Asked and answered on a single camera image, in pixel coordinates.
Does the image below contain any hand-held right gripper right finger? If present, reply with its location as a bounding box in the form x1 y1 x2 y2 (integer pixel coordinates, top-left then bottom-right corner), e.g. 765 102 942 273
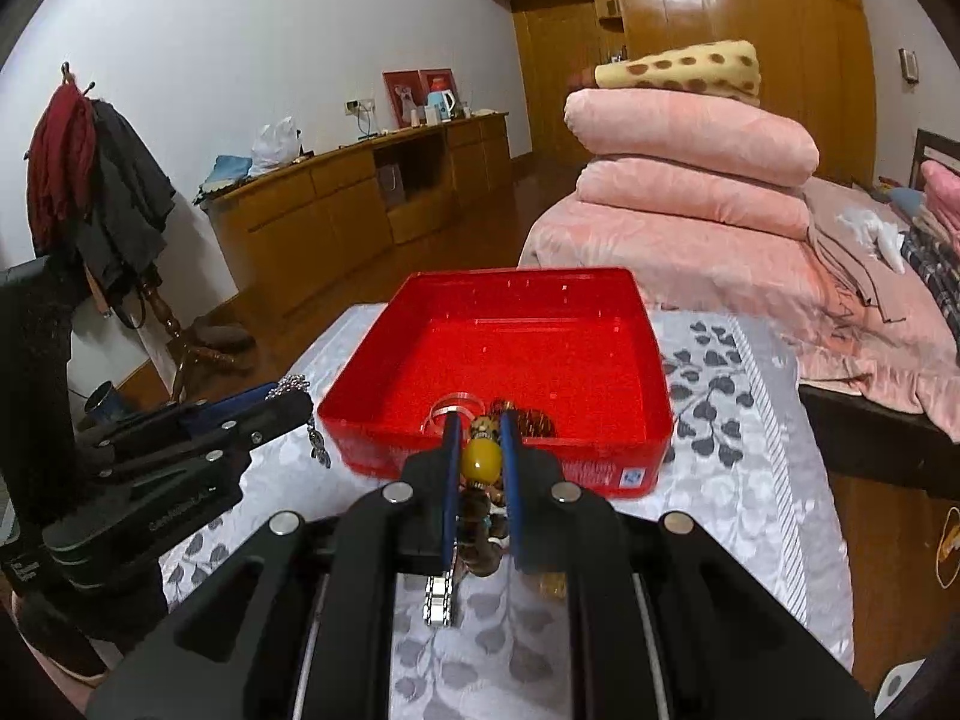
499 409 875 720

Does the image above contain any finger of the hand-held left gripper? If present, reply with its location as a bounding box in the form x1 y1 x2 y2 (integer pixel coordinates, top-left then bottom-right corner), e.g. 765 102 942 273
77 382 282 457
96 390 316 482

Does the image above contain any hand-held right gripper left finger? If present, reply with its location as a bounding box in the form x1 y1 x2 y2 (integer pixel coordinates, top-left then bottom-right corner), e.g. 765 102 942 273
86 412 463 720

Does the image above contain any wooden bead bracelet yellow bead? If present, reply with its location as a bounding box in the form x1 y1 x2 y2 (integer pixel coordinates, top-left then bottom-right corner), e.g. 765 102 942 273
456 411 520 580

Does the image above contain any silver chain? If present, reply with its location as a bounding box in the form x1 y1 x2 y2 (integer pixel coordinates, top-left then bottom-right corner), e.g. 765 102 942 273
271 373 332 470

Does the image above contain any silver bangle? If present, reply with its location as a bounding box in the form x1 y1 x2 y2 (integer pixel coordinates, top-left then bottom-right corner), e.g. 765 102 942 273
429 392 485 436

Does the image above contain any red tin box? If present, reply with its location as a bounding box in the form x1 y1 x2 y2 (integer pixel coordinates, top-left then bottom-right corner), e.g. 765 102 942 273
316 268 674 500

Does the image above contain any wooden coat rack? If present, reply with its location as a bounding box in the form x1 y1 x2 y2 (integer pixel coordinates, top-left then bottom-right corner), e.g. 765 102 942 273
60 62 257 395

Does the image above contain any blue cup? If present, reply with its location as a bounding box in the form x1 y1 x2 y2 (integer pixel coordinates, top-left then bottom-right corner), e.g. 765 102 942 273
82 381 119 425

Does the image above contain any metal watch band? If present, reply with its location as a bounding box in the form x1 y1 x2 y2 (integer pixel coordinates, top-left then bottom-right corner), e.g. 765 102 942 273
423 572 459 629

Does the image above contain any white leaf-patterned table cover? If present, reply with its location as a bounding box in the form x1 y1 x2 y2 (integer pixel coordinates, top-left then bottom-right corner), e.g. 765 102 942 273
161 304 856 720

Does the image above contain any wooden sideboard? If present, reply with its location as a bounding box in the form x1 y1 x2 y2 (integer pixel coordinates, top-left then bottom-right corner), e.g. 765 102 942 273
199 111 515 316

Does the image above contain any blue cloth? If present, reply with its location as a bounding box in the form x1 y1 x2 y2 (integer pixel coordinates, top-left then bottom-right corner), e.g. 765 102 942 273
193 155 252 203

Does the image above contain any white plastic bag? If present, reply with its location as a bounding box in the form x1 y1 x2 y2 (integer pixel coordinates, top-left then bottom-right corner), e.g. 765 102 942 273
249 118 301 177

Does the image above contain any red scarf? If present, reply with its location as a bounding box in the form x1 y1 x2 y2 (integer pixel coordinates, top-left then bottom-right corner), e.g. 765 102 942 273
26 82 98 252

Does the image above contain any bed with pink sheet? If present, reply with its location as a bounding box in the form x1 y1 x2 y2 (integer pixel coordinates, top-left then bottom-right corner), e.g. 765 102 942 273
517 127 960 500

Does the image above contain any pink folded quilt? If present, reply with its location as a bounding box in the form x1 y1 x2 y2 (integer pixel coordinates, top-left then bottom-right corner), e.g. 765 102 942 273
576 156 812 241
564 86 820 187

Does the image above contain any light blue electric kettle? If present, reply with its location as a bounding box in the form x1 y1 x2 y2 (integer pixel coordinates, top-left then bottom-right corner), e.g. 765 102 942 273
426 77 458 123

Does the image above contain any brown cloth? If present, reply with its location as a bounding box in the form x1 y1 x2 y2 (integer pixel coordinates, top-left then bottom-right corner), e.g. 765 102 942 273
802 191 912 323

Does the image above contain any white crumpled cloth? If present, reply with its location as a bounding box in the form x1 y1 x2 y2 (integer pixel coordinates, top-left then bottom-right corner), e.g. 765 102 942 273
836 208 908 273

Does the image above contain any yellow spotted blanket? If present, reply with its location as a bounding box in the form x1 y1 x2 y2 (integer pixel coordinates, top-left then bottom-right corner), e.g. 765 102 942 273
594 39 762 102

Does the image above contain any white plastic object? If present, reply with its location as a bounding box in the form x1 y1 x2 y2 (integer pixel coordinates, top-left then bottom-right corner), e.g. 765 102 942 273
874 656 931 717

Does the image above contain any stack of plaid clothes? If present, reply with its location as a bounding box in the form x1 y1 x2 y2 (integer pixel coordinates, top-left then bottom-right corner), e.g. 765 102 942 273
900 229 960 312

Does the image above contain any wooden wardrobe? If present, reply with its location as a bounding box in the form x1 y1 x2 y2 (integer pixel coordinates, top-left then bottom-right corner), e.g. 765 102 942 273
474 0 878 188

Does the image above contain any pink folded blanket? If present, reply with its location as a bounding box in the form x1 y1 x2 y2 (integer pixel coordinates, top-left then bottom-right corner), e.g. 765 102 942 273
921 159 960 233

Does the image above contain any wall socket with charger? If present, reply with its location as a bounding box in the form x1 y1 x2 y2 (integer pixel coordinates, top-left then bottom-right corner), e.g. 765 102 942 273
343 97 378 140

